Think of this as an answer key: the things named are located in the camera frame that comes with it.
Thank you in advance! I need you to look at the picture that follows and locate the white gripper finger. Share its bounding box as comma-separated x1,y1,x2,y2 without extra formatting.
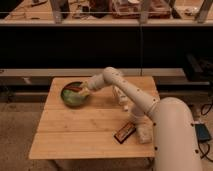
79,82,90,97

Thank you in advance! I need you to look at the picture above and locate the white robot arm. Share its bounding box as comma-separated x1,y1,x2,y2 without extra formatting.
83,67,203,171

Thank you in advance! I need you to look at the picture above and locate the green ceramic bowl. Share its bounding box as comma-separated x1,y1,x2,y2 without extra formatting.
60,81,89,107

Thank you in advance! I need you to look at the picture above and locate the wooden folding table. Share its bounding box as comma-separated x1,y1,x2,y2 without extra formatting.
29,77,154,159

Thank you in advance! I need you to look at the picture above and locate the white cup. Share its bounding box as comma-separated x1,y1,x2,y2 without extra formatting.
130,105,145,124

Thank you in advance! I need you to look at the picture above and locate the brown chocolate bar box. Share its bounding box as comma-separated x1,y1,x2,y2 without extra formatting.
114,122,136,144

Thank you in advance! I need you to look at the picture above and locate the long white packaged item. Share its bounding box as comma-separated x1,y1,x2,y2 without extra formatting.
113,86,152,144

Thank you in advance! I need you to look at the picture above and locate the long metal shelf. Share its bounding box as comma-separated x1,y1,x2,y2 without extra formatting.
0,0,213,85

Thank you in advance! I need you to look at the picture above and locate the black box at right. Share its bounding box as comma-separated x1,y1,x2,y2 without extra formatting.
183,54,213,82

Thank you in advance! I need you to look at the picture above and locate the black cable on floor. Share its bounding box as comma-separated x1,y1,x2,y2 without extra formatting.
196,103,213,164

